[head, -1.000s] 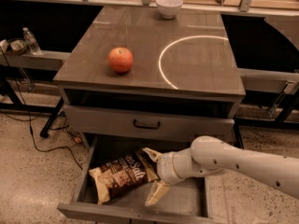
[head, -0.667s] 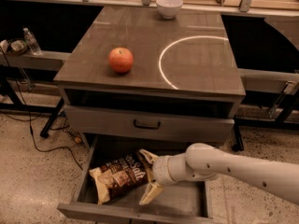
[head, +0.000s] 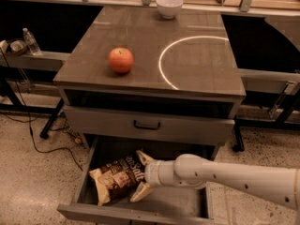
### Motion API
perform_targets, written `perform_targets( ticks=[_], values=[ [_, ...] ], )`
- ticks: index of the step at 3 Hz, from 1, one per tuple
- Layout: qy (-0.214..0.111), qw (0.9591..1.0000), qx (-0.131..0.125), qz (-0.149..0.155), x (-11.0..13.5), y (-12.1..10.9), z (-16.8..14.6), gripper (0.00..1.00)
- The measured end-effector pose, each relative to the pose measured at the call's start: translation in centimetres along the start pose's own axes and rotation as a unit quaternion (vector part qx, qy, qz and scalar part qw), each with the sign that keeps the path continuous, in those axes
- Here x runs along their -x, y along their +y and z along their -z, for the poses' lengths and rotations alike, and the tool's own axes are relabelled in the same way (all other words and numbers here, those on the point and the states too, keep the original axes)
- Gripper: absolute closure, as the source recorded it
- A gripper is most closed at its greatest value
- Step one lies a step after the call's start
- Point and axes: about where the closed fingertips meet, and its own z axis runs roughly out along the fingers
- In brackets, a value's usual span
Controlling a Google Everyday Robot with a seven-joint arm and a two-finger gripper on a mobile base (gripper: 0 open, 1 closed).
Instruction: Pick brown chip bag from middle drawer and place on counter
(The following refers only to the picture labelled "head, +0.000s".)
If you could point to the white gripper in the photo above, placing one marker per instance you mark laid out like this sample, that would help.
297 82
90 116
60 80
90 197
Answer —
152 172

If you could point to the brown chip bag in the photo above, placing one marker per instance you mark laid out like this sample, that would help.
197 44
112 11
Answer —
118 178

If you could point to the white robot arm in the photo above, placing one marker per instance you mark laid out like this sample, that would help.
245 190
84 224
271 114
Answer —
276 185

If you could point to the open grey middle drawer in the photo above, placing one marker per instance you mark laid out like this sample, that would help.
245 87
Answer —
164 206

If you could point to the closed grey top drawer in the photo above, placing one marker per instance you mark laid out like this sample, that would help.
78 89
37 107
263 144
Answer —
174 128

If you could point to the grey drawer cabinet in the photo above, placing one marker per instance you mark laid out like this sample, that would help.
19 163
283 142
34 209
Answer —
183 66

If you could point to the red apple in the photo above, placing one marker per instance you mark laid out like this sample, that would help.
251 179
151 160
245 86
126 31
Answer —
120 60

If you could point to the grey side shelf left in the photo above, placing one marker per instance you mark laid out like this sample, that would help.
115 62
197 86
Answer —
49 61

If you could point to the grey side shelf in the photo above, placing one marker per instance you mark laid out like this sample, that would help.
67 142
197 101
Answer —
270 81
49 61

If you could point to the clear plastic water bottle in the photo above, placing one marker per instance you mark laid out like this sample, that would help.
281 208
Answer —
31 42

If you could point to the grey side shelf right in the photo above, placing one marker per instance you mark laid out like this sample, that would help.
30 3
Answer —
270 81

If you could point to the white bowl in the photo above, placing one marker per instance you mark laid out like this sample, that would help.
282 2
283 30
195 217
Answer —
168 9

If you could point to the tape roll on shelf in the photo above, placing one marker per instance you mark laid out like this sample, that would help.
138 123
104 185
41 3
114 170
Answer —
16 47

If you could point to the black drawer handle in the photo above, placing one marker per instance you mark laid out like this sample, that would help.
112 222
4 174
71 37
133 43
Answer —
138 125

